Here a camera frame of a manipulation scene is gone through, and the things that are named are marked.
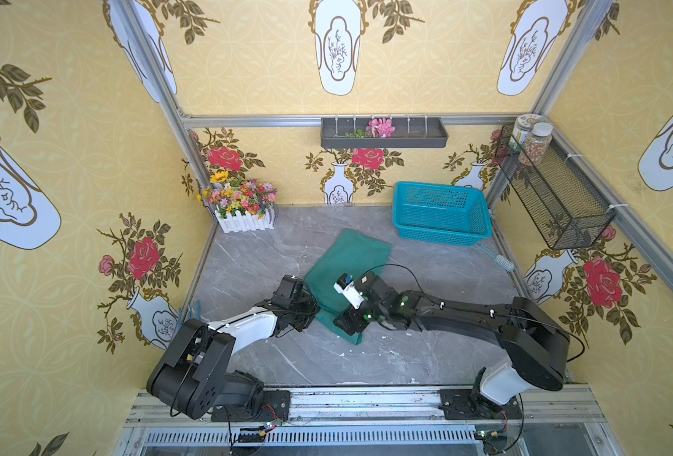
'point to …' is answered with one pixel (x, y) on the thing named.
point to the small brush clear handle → (502, 261)
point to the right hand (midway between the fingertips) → (345, 306)
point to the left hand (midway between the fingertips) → (312, 304)
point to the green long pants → (336, 255)
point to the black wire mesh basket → (565, 205)
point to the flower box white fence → (245, 221)
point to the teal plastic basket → (441, 214)
